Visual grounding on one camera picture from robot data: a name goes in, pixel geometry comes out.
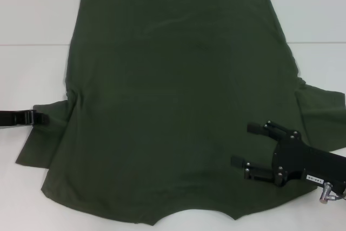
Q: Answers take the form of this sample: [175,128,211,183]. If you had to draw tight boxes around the dark green shirt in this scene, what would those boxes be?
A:
[15,0,346,227]

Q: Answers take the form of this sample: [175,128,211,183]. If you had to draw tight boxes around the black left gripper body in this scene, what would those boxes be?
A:
[0,109,38,129]

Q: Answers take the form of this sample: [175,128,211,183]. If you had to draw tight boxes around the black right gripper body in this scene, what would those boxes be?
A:
[272,130,346,190]

